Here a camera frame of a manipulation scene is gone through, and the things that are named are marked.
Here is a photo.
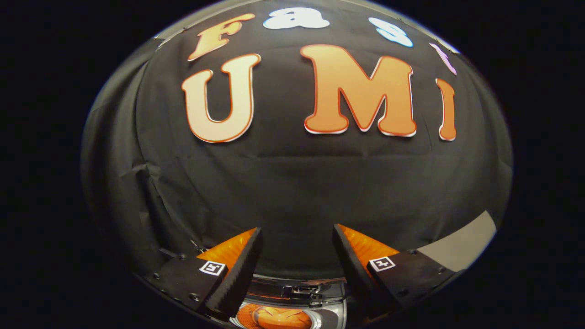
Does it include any washing machine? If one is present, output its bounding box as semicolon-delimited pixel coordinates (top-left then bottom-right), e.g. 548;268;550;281
229;274;352;329

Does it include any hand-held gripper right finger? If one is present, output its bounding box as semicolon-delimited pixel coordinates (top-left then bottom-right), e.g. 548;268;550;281
332;224;457;316

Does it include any black backdrop cloth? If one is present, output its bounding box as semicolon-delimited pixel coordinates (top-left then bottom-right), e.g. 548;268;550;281
81;0;513;293

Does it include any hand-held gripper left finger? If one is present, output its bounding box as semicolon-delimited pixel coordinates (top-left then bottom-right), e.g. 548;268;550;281
144;227;264;320

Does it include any yellow polo shirt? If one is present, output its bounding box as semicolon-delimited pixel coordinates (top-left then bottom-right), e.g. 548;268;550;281
238;304;314;329

